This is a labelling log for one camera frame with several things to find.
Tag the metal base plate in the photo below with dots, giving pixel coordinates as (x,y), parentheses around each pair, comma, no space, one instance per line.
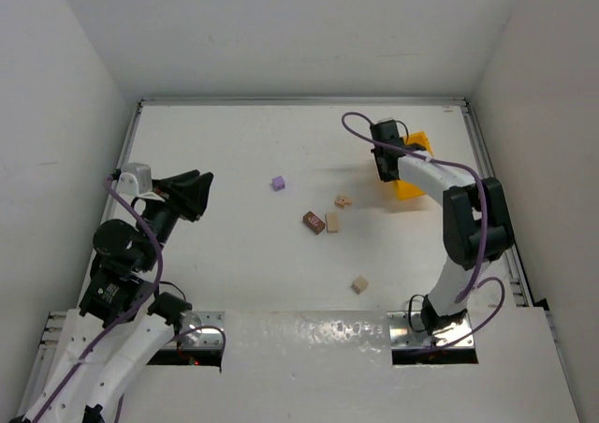
(200,331)
(453,336)

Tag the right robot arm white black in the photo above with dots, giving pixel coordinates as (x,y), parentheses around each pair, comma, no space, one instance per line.
(476,225)

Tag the light wood cube block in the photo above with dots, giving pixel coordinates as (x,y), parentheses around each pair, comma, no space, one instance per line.
(359,285)

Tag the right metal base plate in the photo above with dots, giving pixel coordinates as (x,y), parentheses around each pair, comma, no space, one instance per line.
(453,336)

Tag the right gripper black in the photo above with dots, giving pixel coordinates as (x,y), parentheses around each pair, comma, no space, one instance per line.
(384,167)

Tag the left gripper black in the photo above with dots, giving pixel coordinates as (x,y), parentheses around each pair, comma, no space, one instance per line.
(175,197)

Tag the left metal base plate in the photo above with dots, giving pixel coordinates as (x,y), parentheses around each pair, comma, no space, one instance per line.
(200,331)

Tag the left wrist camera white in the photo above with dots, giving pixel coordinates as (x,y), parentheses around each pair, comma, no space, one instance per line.
(135,180)

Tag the dark brown wood block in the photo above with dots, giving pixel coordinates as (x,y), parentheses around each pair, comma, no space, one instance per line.
(313,222)

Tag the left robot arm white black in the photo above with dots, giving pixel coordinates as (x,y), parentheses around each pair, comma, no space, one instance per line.
(123,318)

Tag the aluminium frame rail back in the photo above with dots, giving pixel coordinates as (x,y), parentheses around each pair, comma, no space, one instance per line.
(304,100)

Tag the white front cover board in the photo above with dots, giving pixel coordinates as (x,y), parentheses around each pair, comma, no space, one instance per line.
(337,367)

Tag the aluminium frame rail left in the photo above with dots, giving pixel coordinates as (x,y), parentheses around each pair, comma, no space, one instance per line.
(110,203)

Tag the patterned small wood block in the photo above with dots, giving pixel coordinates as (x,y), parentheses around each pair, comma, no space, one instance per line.
(343,202)

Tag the aluminium frame rail right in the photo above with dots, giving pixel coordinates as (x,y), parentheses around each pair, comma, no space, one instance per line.
(501,229)

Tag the yellow plastic bin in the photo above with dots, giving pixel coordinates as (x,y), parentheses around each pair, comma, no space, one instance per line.
(407,187)

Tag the aluminium frame rail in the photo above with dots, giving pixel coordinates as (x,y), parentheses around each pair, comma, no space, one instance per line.
(304,100)
(501,229)
(110,203)

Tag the purple cube block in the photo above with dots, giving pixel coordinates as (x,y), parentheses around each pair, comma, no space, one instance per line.
(278,183)

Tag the light wood rectangular block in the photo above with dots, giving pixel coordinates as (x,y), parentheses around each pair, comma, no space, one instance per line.
(332,222)

